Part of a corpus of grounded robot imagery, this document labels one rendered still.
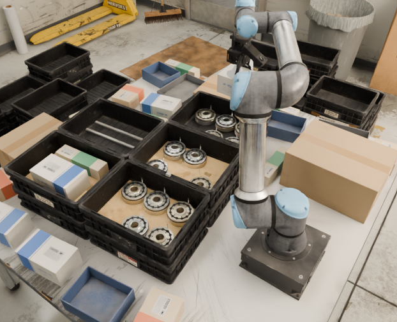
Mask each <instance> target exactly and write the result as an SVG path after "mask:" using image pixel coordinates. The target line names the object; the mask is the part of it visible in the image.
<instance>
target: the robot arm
mask: <svg viewBox="0 0 397 322"><path fill-rule="evenodd" d="M235 7H236V8H235V20H234V33H233V34H232V35H230V39H232V46H231V47H230V48H229V50H227V62H229V63H231V64H233V65H234V64H236V65H234V67H233V69H232V70H229V71H227V76H229V77H230V78H231V79H233V82H232V90H231V96H230V109H231V110H233V111H234V114H235V117H236V118H237V119H239V186H238V187H237V188H236V189H235V191H234V195H232V196H230V202H231V208H232V216H233V221H234V225H235V227H236V228H239V229H267V231H266V243H267V245H268V247H269V248H270V249H271V250H272V251H274V252H275V253H277V254H279V255H282V256H295V255H298V254H300V253H301V252H302V251H303V250H304V249H305V247H306V242H307V235H306V232H305V230H304V228H305V225H306V220H307V217H308V214H309V206H310V204H309V201H308V198H307V197H306V196H305V195H304V194H303V193H301V191H299V190H297V189H294V188H282V189H280V190H279V191H277V193H276V195H269V192H268V190H267V189H266V188H265V187H264V176H265V156H266V121H267V119H268V118H270V117H271V114H272V109H284V108H288V107H290V106H292V105H294V104H296V103H297V102H298V101H299V100H300V99H301V98H302V97H303V95H304V94H305V92H306V90H307V88H308V84H309V80H310V76H309V72H308V69H307V66H306V65H305V64H304V63H303V62H302V59H301V55H300V52H299V48H298V45H297V41H296V36H295V34H294V31H295V30H296V28H297V14H296V12H294V11H268V12H255V0H236V5H235ZM256 33H272V34H273V40H274V46H275V49H276V55H277V59H278V65H279V71H257V72H251V71H248V72H242V70H243V69H242V66H245V65H246V66H247V67H248V68H249V69H250V70H253V62H254V63H255V64H256V65H257V66H258V67H262V66H263V65H264V64H265V63H266V62H267V58H266V57H265V56H263V55H262V54H261V53H260V52H259V51H258V50H257V49H256V48H255V47H254V46H253V45H252V44H251V43H250V41H251V38H252V36H254V35H255V34H256Z"/></svg>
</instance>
